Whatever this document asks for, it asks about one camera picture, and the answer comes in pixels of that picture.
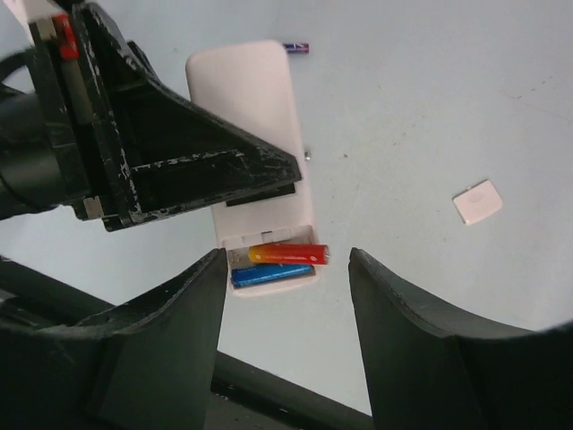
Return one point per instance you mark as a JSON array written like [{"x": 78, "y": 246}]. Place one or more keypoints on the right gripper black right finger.
[{"x": 429, "y": 364}]

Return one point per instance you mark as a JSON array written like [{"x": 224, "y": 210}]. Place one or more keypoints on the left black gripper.
[{"x": 105, "y": 136}]

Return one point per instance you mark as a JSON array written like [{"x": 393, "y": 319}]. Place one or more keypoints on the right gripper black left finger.
[{"x": 112, "y": 358}]

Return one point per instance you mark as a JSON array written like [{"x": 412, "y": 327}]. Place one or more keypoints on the blue battery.
[{"x": 264, "y": 273}]

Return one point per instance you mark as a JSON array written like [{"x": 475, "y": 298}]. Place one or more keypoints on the red battery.
[{"x": 289, "y": 254}]

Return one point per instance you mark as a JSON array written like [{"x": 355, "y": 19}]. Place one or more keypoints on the white battery cover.
[{"x": 478, "y": 202}]

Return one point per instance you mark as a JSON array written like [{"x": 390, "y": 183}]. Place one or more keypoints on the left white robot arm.
[{"x": 22, "y": 157}]

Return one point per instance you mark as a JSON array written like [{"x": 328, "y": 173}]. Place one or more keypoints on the purple battery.
[{"x": 297, "y": 48}]

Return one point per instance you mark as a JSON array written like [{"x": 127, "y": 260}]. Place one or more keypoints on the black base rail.
[{"x": 179, "y": 358}]

